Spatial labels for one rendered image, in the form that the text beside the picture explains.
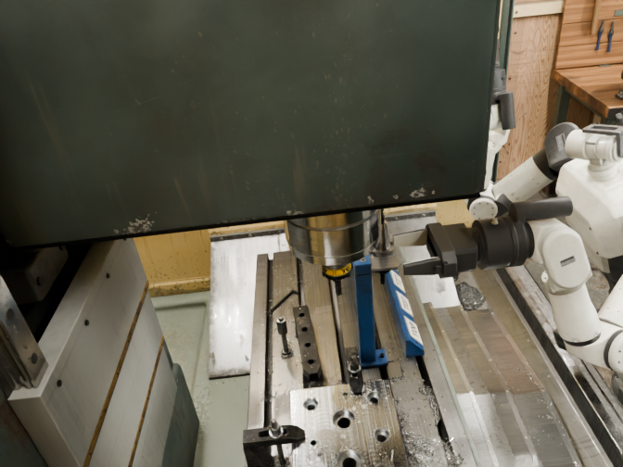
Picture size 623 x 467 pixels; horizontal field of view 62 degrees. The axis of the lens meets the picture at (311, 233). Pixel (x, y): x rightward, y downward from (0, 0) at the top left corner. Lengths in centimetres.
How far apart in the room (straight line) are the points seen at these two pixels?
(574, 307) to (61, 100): 86
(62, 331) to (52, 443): 16
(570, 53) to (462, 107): 313
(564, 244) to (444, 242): 19
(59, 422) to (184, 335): 127
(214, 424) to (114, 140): 119
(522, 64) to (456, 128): 311
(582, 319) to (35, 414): 89
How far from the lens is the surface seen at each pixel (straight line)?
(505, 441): 149
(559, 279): 96
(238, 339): 187
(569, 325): 105
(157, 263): 219
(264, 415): 135
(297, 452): 116
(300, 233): 79
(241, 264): 200
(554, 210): 95
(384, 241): 123
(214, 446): 167
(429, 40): 64
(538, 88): 387
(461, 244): 90
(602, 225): 131
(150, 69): 64
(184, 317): 218
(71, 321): 92
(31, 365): 82
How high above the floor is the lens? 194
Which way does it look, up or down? 32 degrees down
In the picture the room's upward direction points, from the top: 7 degrees counter-clockwise
